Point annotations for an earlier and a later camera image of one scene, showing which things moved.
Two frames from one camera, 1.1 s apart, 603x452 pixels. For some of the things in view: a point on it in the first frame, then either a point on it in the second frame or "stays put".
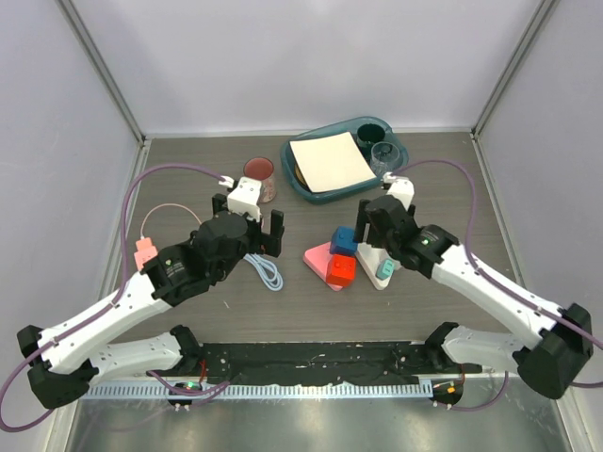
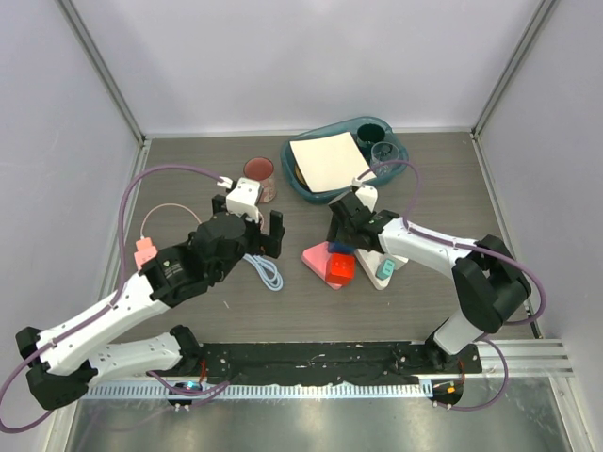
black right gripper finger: [362, 220] → [338, 221]
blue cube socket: [342, 241] stays put
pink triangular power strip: [317, 259] stays put
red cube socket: [341, 270] stays put
